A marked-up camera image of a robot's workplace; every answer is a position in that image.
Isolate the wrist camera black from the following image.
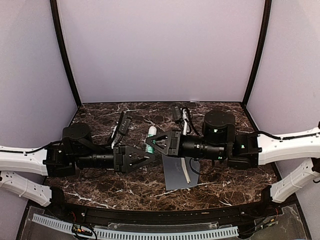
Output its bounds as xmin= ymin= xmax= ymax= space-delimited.
xmin=110 ymin=112 xmax=133 ymax=148
xmin=171 ymin=105 xmax=192 ymax=135

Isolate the beige letter paper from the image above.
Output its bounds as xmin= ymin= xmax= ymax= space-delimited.
xmin=181 ymin=157 xmax=191 ymax=184

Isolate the black left frame post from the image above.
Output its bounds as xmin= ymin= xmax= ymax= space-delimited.
xmin=49 ymin=0 xmax=82 ymax=108

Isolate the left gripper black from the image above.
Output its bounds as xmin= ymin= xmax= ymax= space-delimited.
xmin=74 ymin=144 xmax=156 ymax=174

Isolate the black right frame post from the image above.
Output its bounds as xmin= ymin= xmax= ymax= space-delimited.
xmin=242 ymin=0 xmax=272 ymax=108

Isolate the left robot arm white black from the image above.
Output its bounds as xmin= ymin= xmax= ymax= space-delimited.
xmin=0 ymin=123 xmax=155 ymax=218

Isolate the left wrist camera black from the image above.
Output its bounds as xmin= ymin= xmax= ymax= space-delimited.
xmin=110 ymin=112 xmax=133 ymax=148

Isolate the black front table rail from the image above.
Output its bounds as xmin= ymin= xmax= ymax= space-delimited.
xmin=45 ymin=191 xmax=282 ymax=226

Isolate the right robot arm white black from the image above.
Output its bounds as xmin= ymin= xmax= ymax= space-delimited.
xmin=145 ymin=110 xmax=320 ymax=217

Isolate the white slotted cable duct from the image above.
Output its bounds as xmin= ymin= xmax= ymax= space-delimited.
xmin=32 ymin=213 xmax=239 ymax=240

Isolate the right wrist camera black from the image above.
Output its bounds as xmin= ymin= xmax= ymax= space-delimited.
xmin=171 ymin=105 xmax=192 ymax=135

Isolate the grey envelope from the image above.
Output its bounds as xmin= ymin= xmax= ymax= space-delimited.
xmin=162 ymin=155 xmax=200 ymax=191

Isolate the black frame post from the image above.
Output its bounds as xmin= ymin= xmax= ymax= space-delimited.
xmin=242 ymin=0 xmax=272 ymax=108
xmin=49 ymin=0 xmax=82 ymax=108

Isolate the small electronics board with leds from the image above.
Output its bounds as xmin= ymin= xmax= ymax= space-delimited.
xmin=71 ymin=224 xmax=93 ymax=236

